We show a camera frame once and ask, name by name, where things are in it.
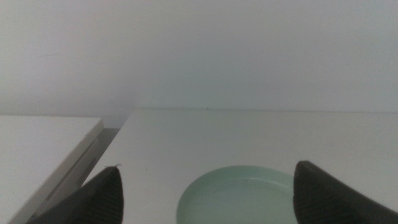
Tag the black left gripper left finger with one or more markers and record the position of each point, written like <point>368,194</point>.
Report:
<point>99,199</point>

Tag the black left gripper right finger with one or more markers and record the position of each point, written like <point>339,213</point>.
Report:
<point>320,202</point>

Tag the white side table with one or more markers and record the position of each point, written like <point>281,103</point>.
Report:
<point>31,149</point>

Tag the pale green shallow bowl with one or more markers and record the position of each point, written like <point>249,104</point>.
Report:
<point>233,199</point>

